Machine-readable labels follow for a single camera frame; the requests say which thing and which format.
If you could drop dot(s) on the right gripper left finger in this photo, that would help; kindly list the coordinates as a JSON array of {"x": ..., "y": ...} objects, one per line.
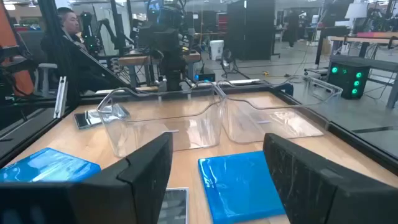
[{"x": 136, "y": 186}]

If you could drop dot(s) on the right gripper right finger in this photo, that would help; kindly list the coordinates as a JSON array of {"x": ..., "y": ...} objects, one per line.
[{"x": 311, "y": 193}]

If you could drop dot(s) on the blue plastic case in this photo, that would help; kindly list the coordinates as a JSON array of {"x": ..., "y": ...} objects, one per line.
[
  {"x": 239, "y": 186},
  {"x": 46, "y": 165}
]

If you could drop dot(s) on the background black robot arm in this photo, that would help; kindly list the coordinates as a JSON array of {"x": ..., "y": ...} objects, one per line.
[{"x": 88, "y": 34}]

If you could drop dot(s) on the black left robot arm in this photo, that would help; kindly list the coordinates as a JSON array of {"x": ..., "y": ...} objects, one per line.
[{"x": 172, "y": 68}]

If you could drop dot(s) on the background wooden desk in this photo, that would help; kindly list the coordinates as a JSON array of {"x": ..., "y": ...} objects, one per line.
[{"x": 133, "y": 59}]

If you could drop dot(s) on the black box blue light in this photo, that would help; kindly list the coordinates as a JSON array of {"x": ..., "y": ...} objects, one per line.
[{"x": 205, "y": 76}]

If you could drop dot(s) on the white bucket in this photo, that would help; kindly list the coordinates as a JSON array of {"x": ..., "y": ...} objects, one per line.
[{"x": 216, "y": 49}]

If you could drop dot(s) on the clear plastic bin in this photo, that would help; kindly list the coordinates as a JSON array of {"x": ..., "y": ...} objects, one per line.
[
  {"x": 280, "y": 124},
  {"x": 155, "y": 130}
]

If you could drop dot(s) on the black floor fan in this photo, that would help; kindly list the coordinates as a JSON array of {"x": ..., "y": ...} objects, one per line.
[{"x": 227, "y": 60}]

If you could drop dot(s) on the person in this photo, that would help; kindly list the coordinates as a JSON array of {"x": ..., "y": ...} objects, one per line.
[
  {"x": 70, "y": 21},
  {"x": 293, "y": 31}
]

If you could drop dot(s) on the tall black cabinet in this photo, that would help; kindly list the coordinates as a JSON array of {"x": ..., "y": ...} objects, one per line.
[{"x": 248, "y": 31}]

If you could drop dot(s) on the black computer green lights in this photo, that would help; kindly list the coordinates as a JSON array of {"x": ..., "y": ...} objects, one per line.
[{"x": 342, "y": 84}]

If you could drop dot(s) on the orange panel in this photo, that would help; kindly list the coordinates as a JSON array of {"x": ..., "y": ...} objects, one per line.
[{"x": 9, "y": 34}]

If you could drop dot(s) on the white lampshade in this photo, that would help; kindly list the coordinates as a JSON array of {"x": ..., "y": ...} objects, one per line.
[{"x": 356, "y": 11}]

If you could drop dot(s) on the silver metal bracket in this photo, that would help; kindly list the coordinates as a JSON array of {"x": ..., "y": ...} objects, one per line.
[{"x": 60, "y": 99}]

